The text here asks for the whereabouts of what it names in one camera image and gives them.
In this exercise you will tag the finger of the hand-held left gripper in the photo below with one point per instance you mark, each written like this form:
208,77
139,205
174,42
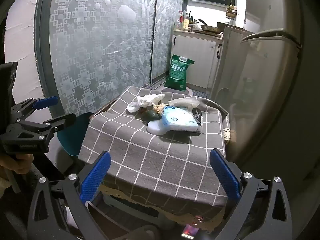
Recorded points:
46,102
62,121

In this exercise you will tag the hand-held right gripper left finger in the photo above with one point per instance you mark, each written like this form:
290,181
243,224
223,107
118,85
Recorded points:
96,177

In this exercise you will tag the blue white wipes packet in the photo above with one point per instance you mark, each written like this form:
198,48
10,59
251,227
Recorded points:
180,121

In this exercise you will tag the wall spice rack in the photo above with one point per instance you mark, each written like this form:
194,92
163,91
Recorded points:
231,11

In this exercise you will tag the pale blue disc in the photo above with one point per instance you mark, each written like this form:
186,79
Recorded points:
155,128

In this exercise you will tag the frosted patterned sliding door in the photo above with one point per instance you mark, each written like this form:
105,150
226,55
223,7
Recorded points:
166,30
100,42

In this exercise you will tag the row of seasoning bottles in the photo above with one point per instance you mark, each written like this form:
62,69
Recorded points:
186,21

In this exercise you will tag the white kitchen cabinet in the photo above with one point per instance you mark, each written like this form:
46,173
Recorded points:
195,55

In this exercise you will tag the clear plastic bag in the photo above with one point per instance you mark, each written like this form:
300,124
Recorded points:
183,102

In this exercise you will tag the oval grey floor mat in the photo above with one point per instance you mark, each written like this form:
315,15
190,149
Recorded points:
186,91

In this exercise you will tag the white tissue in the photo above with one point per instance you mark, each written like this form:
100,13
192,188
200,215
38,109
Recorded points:
150,98

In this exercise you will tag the wooden cutting board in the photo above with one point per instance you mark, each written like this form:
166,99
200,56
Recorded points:
205,33

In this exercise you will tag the black tissue packet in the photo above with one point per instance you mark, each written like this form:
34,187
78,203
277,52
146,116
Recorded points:
198,113

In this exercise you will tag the grey checked tablecloth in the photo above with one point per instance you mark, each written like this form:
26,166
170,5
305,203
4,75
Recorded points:
150,160

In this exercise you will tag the teal plastic bin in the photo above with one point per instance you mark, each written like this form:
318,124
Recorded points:
72,140

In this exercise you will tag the white plastic lid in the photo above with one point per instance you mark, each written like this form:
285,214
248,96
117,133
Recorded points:
133,108

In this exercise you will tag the frying pan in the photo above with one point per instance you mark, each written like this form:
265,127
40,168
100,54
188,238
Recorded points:
210,27

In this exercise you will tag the green rice bag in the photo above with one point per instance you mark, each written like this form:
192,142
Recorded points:
178,72

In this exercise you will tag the ginger root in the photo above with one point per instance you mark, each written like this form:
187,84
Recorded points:
158,108

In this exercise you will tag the black device with lights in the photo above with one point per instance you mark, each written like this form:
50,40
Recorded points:
189,232

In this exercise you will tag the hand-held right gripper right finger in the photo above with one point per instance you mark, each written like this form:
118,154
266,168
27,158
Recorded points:
225,177

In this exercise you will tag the striped grey floor mat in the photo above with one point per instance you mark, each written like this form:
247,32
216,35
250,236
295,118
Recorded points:
200,93

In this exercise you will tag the grey refrigerator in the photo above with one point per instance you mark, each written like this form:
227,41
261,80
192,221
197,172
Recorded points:
275,92

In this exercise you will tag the person's left hand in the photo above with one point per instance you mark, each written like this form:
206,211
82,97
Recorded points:
17,162

